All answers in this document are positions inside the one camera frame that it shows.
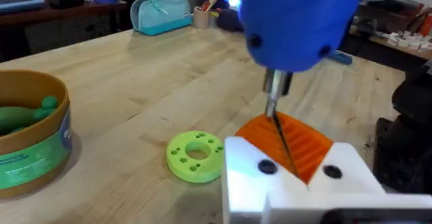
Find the black pouch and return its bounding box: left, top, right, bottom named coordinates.
left=215, top=7, right=244, bottom=33

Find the heap of white blocks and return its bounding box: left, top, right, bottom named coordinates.
left=383, top=30, right=432, bottom=52

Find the brown tub with green toys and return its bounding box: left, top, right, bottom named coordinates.
left=0, top=69, right=74, bottom=200

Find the teal zip bag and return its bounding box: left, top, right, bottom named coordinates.
left=130, top=0, right=194, bottom=37

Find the beige cup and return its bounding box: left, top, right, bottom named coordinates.
left=192, top=6, right=212, bottom=30

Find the white orange left gripper left finger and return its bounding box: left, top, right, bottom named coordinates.
left=221, top=113, right=308, bottom=224

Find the blue electric screwdriver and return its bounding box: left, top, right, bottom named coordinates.
left=222, top=0, right=367, bottom=181

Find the dark side table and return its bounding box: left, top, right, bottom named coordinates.
left=0, top=0, right=128, bottom=63

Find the white orange left gripper right finger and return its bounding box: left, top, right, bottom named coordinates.
left=273, top=111, right=386, bottom=194

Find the green disc with holes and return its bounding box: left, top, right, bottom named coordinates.
left=165, top=130, right=225, bottom=184

